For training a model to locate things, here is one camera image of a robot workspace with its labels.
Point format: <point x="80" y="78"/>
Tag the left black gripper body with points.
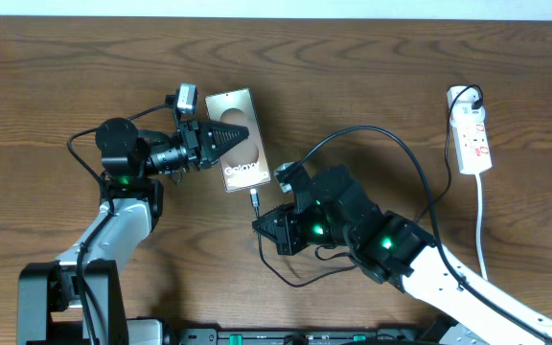
<point x="188" y="137"/>

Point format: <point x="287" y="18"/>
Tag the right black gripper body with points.
<point x="308" y="228"/>

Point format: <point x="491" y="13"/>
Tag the gold Galaxy smartphone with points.
<point x="245" y="165"/>

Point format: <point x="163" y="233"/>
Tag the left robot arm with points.
<point x="77" y="297"/>

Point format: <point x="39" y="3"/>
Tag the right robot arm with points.
<point x="332" y="209"/>

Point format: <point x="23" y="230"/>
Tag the white power strip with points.
<point x="467" y="119"/>

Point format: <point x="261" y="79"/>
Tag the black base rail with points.
<point x="205" y="336"/>

